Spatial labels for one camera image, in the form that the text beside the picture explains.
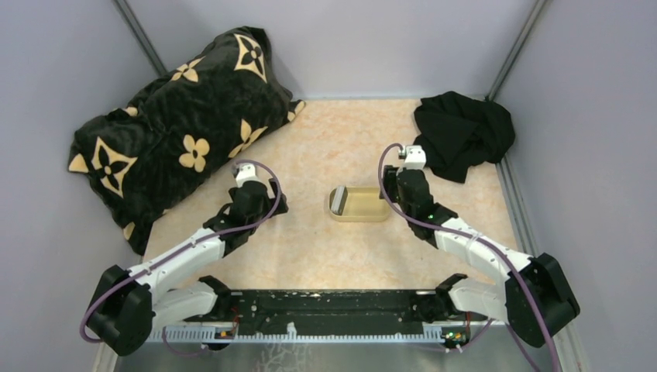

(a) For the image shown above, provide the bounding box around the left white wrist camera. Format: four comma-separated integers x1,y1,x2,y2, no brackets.
233,162,260,188

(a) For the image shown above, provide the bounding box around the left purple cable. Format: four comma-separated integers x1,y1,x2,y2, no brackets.
78,159,284,344

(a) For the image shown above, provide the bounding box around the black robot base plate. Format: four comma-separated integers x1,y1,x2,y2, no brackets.
188,290,483,336

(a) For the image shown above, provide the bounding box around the beige oval tray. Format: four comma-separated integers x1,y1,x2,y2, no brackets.
325,186,391,222

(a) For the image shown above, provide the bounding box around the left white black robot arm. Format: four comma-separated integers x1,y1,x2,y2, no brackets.
79,177,288,356

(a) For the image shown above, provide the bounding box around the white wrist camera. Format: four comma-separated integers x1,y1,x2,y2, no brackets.
233,162,260,188
399,145,426,171

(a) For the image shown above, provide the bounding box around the black floral plush pillow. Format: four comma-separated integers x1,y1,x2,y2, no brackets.
67,26,304,255

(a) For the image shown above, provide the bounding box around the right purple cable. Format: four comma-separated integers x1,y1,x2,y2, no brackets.
378,143,563,372

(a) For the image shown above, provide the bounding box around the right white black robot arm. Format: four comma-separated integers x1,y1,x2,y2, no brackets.
377,165,581,347

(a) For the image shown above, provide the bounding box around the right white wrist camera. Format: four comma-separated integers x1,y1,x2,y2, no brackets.
399,145,426,171

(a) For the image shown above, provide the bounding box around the brown leather card holder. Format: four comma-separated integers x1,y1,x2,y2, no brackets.
329,185,348,215

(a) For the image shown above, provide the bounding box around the white toothed cable rail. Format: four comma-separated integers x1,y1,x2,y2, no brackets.
146,323,445,344

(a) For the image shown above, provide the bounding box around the purple cable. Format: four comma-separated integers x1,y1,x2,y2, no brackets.
78,159,284,344
378,143,563,372

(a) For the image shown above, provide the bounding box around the crumpled black cloth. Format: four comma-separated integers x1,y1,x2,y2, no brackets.
414,91,516,184

